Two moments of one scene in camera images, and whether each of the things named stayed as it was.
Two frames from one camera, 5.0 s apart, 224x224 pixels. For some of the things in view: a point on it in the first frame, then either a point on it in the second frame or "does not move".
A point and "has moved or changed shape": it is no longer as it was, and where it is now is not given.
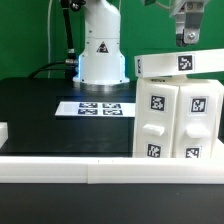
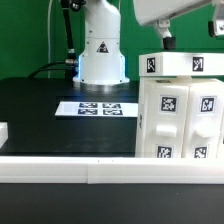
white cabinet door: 197,122 has moved or changed shape
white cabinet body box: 218,87 has moved or changed shape
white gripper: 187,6 -> 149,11
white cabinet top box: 180,63 does not move
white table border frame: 106,170 does not move
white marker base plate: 96,109 does not move
